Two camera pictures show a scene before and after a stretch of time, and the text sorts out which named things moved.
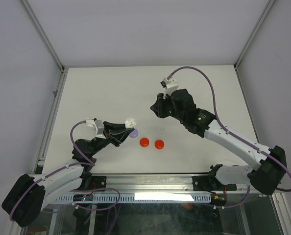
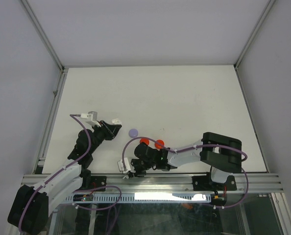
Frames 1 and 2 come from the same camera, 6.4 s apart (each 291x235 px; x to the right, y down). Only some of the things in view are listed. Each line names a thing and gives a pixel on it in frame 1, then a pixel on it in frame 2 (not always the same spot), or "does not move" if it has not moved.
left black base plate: x=97 y=182 does not move
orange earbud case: x=159 y=144 does not move
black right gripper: x=157 y=107 to x=136 y=174
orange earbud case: x=144 y=142 does not move
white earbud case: x=130 y=123 to x=116 y=121
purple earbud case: x=133 y=134 does not move
